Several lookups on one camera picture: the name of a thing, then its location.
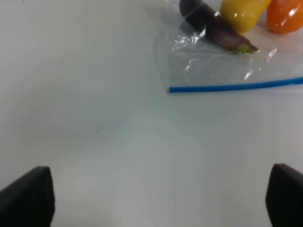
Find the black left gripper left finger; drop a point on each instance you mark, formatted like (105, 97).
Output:
(29, 201)

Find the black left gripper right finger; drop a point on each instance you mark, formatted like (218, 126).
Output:
(284, 197)

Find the clear zip bag blue seal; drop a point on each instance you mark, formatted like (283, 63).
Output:
(189, 62)

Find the orange toy fruit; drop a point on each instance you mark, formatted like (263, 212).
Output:
(285, 16)

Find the yellow toy fruit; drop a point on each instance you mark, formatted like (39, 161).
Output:
(243, 15)

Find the purple toy eggplant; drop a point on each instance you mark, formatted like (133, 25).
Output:
(205, 20)

